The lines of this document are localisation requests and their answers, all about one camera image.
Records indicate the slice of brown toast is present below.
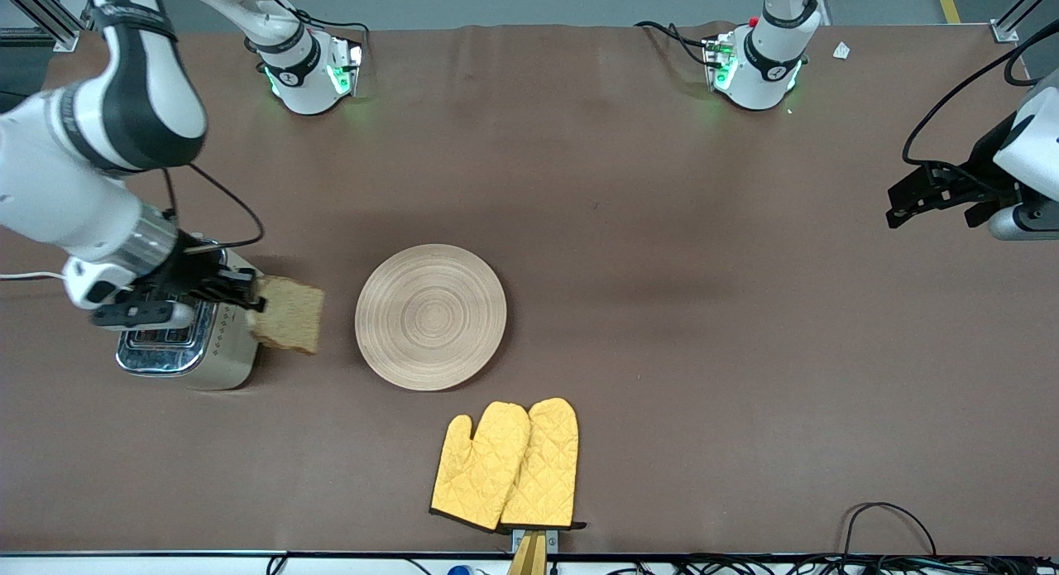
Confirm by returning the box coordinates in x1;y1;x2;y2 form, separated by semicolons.
251;276;326;355

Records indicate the round wooden plate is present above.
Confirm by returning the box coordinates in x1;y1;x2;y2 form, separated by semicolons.
355;244;507;392

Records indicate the chrome and beige toaster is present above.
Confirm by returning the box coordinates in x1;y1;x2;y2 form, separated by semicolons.
116;242;267;391

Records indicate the brown table cover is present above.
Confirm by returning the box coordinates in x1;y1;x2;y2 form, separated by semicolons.
0;22;1059;556

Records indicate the yellow quilted oven mitt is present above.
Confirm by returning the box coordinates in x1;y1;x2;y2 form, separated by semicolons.
500;397;587;531
430;401;531;533

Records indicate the wooden stick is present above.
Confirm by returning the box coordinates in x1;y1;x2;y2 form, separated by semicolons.
507;532;549;575

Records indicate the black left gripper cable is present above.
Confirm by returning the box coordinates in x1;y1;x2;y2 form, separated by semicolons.
902;41;1059;179

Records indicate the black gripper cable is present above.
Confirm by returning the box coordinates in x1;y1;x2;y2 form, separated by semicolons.
161;163;266;253
902;41;1059;179

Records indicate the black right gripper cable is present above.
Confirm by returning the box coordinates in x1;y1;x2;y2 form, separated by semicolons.
161;163;266;253

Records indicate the black hanging cable loop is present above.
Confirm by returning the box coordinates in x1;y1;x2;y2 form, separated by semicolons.
1004;19;1059;88

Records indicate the aluminium frame profile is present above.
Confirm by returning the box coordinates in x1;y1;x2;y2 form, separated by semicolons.
991;0;1059;45
0;0;92;53

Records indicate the black right arm base cable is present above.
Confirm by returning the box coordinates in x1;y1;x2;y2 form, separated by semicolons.
256;0;373;38

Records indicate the black arm base cable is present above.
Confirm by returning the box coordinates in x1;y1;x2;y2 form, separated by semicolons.
635;19;716;69
256;0;373;38

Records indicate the black left arm base cable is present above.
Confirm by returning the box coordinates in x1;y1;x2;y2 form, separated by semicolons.
635;19;716;69

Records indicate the black looped cable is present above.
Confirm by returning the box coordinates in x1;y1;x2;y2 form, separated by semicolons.
842;501;938;559

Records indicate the black tangled cable bundle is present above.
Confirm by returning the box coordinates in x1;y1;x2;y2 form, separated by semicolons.
604;553;1059;575

